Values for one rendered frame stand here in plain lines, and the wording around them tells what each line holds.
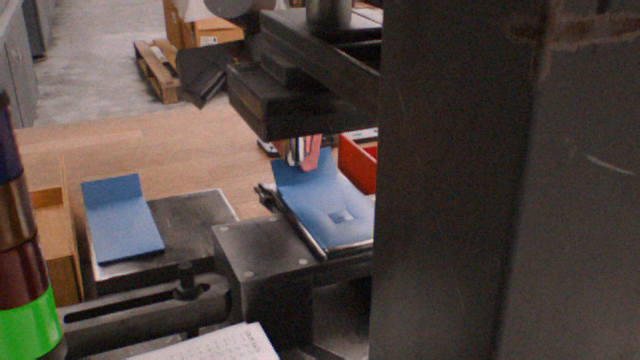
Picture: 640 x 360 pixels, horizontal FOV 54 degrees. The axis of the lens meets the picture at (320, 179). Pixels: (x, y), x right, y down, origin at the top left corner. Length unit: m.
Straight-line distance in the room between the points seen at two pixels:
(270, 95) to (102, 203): 0.40
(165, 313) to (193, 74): 0.25
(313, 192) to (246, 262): 0.13
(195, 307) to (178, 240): 0.20
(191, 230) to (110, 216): 0.10
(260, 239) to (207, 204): 0.22
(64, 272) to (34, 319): 0.27
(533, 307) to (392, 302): 0.10
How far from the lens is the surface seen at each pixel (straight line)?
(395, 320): 0.34
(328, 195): 0.64
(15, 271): 0.36
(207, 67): 0.66
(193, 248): 0.71
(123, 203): 0.81
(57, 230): 0.82
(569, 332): 0.29
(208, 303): 0.54
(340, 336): 0.60
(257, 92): 0.48
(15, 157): 0.34
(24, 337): 0.38
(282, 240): 0.58
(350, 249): 0.56
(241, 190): 0.87
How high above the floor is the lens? 1.29
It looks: 26 degrees down
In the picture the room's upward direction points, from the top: straight up
